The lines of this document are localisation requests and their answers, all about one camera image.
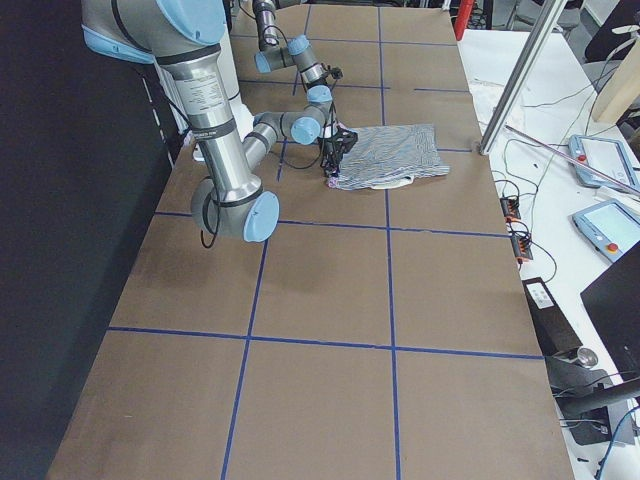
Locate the orange black connector strip near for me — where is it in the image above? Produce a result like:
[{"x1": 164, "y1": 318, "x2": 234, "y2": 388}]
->
[{"x1": 506, "y1": 220, "x2": 533, "y2": 265}]

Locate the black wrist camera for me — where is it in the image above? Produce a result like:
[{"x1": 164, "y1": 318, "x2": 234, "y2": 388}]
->
[
  {"x1": 327, "y1": 66, "x2": 343, "y2": 81},
  {"x1": 334, "y1": 127, "x2": 358, "y2": 152}
]

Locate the black monitor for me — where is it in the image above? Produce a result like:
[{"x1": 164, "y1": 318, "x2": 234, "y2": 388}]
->
[{"x1": 580, "y1": 244, "x2": 640, "y2": 372}]

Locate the brown paper table cover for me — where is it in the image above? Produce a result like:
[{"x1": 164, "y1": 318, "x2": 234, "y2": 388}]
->
[{"x1": 48, "y1": 5, "x2": 573, "y2": 479}]

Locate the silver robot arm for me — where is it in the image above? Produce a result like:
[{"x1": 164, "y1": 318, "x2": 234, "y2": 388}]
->
[
  {"x1": 82, "y1": 1, "x2": 358, "y2": 242},
  {"x1": 252, "y1": 0, "x2": 329, "y2": 89}
]

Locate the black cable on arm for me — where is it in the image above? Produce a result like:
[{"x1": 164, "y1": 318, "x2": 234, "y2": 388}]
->
[{"x1": 198, "y1": 99, "x2": 341, "y2": 250}]

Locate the blue white striped polo shirt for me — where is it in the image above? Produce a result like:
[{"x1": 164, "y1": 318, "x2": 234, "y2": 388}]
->
[{"x1": 327, "y1": 123, "x2": 450, "y2": 191}]

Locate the red fire extinguisher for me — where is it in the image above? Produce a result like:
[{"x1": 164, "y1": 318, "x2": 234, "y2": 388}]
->
[{"x1": 453, "y1": 0, "x2": 475, "y2": 41}]

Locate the blue teach pendant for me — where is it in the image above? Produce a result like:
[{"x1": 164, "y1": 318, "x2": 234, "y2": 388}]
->
[
  {"x1": 569, "y1": 135, "x2": 639, "y2": 191},
  {"x1": 571, "y1": 199, "x2": 639, "y2": 263}
]

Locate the aluminium frame post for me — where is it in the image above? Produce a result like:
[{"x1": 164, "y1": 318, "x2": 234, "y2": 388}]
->
[{"x1": 478, "y1": 0, "x2": 566, "y2": 155}]

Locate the orange black connector strip far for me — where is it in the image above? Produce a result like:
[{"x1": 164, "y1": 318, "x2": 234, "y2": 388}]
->
[{"x1": 499, "y1": 196, "x2": 521, "y2": 222}]

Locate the wooden board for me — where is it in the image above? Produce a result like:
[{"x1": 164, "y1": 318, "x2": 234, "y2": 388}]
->
[{"x1": 592, "y1": 25, "x2": 639, "y2": 124}]

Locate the orange black connector strip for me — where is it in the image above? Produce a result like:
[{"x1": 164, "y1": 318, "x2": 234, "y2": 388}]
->
[
  {"x1": 499, "y1": 196, "x2": 521, "y2": 222},
  {"x1": 506, "y1": 220, "x2": 533, "y2": 265}
]

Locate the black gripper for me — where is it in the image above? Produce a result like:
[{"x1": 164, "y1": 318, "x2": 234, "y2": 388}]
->
[{"x1": 322, "y1": 138, "x2": 350, "y2": 178}]

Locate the far blue teach pendant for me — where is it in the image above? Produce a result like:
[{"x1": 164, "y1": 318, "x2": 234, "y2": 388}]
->
[{"x1": 569, "y1": 135, "x2": 639, "y2": 191}]

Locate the near blue teach pendant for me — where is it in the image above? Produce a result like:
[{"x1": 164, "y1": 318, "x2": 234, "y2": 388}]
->
[{"x1": 571, "y1": 199, "x2": 639, "y2": 263}]

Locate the black box with label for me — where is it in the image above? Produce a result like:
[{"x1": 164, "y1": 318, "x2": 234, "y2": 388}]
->
[{"x1": 522, "y1": 277, "x2": 582, "y2": 356}]

